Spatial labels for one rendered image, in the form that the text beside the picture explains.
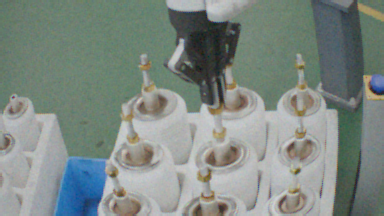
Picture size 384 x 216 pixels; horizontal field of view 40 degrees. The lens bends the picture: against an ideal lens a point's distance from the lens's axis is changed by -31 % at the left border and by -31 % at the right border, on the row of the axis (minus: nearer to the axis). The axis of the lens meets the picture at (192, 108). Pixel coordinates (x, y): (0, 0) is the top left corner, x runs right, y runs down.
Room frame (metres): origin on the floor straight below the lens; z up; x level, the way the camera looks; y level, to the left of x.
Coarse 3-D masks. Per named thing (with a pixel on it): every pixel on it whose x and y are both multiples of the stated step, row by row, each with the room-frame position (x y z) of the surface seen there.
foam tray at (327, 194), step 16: (272, 112) 0.92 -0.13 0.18; (336, 112) 0.88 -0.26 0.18; (192, 128) 0.93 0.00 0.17; (272, 128) 0.88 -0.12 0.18; (336, 128) 0.83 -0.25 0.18; (272, 144) 0.84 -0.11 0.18; (336, 144) 0.79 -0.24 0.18; (336, 160) 0.75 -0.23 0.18; (192, 192) 0.76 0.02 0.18; (256, 208) 0.69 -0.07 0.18; (320, 208) 0.64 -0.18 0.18
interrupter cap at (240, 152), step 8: (208, 144) 0.78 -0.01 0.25; (232, 144) 0.77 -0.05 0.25; (240, 144) 0.76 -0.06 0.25; (200, 152) 0.76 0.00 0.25; (208, 152) 0.76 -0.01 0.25; (232, 152) 0.75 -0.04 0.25; (240, 152) 0.75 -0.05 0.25; (248, 152) 0.74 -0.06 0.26; (200, 160) 0.75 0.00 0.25; (208, 160) 0.74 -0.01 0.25; (232, 160) 0.74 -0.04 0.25; (240, 160) 0.73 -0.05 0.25; (208, 168) 0.73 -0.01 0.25; (216, 168) 0.72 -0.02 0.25; (224, 168) 0.72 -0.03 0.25; (232, 168) 0.72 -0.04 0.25
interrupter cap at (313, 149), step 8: (312, 136) 0.74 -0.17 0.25; (288, 144) 0.74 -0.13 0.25; (312, 144) 0.72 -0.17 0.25; (320, 144) 0.72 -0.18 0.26; (280, 152) 0.73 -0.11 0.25; (288, 152) 0.72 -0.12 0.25; (312, 152) 0.70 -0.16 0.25; (280, 160) 0.71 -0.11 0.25; (288, 160) 0.70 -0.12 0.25; (304, 160) 0.69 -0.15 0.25; (312, 160) 0.69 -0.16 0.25
